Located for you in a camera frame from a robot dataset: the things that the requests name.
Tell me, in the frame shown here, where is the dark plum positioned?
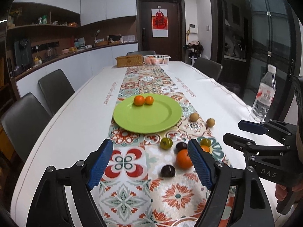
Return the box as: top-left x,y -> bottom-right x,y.
160,165 -> 176,178
175,141 -> 187,154

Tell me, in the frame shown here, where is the person right hand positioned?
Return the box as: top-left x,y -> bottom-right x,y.
275,181 -> 303,202

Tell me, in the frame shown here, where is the dark chair near left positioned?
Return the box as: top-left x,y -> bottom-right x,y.
1,92 -> 51,162

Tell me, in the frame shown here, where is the tan longan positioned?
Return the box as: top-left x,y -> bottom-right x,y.
206,118 -> 216,128
189,113 -> 200,122

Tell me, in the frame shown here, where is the patterned table runner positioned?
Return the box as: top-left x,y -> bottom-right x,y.
96,66 -> 237,226

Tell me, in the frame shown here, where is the green tomato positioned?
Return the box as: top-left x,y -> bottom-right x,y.
200,138 -> 212,147
160,137 -> 173,150

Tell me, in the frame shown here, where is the left tan longan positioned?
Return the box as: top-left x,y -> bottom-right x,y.
189,113 -> 200,122

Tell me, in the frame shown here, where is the red wall calendar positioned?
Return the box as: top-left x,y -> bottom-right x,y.
151,8 -> 169,38

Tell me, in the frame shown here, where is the dark chair table end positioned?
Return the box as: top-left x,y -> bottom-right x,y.
126,50 -> 156,56

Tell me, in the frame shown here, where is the dark chair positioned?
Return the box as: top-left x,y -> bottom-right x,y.
193,58 -> 223,81
1,92 -> 51,162
38,69 -> 75,115

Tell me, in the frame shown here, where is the small orange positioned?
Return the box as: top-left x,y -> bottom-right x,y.
145,96 -> 154,105
201,145 -> 210,153

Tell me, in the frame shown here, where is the large orange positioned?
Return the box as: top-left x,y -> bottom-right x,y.
176,149 -> 193,170
133,95 -> 145,106

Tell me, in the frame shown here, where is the clear water bottle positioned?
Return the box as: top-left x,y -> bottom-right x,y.
250,65 -> 276,122

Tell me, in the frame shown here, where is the white tablecloth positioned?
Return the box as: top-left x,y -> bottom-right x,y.
10,60 -> 288,227

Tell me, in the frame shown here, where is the dark chair right side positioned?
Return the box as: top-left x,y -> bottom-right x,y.
193,58 -> 223,81

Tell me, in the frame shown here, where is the green plate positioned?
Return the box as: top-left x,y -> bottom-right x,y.
113,93 -> 182,134

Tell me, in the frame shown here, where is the woven wicker box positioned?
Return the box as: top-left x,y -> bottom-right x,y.
116,55 -> 143,68

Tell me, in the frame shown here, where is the dark chair far left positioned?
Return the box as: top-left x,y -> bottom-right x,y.
38,69 -> 75,115

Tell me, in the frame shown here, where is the white fruit basket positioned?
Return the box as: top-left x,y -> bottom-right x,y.
143,54 -> 170,66

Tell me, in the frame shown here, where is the right tan longan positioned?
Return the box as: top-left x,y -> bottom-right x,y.
206,118 -> 216,128

